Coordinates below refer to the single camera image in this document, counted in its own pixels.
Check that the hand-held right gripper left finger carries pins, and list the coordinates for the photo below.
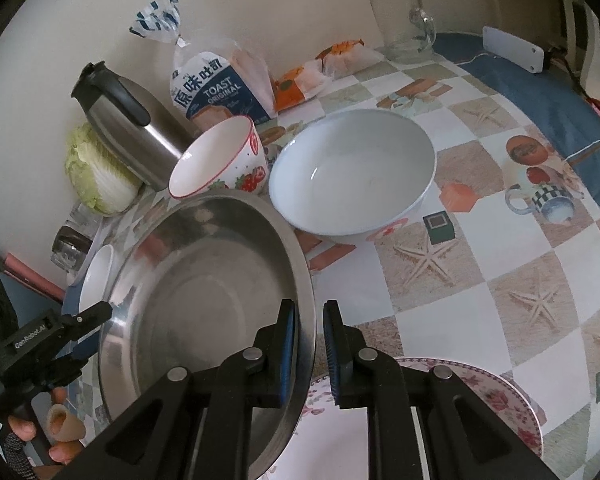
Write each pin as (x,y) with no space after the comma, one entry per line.
(287,352)

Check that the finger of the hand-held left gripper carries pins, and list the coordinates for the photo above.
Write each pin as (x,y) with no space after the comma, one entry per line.
(94,313)

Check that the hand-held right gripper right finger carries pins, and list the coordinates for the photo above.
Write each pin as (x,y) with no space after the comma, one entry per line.
(332,355)

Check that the white square bowl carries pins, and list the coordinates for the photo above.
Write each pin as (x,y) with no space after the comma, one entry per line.
(95,275)

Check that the stainless steel basin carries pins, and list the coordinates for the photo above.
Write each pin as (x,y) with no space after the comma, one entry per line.
(180,300)

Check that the pink floral plate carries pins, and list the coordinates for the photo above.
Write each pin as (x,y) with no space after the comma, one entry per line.
(505,400)

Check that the large white bowl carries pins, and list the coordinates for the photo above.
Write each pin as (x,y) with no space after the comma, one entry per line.
(350,175)

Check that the strawberry print bowl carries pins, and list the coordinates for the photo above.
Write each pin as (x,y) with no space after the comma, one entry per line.
(215,160)

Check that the person's left hand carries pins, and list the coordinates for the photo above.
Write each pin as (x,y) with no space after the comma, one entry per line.
(66,422)

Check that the clear drinking glass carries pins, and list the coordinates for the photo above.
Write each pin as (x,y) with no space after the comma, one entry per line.
(70,260)

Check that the blue panel with pink edge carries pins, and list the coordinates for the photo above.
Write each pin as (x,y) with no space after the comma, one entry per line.
(35,277)

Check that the napa cabbage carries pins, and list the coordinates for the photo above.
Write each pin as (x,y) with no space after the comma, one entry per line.
(95,180)

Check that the stainless steel thermos jug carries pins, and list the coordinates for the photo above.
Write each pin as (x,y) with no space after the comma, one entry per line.
(145,145)

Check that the sliced bread bag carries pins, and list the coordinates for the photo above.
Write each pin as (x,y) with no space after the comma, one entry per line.
(210,90)

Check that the orange snack packet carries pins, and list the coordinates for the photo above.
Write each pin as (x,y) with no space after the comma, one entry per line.
(347,57)
(292,90)

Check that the glass mug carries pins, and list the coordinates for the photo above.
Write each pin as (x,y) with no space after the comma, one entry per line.
(405,35)

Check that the white power strip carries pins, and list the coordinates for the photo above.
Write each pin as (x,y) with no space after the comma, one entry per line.
(512,50)

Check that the white chair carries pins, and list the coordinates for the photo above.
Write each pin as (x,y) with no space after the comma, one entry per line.
(592,40)

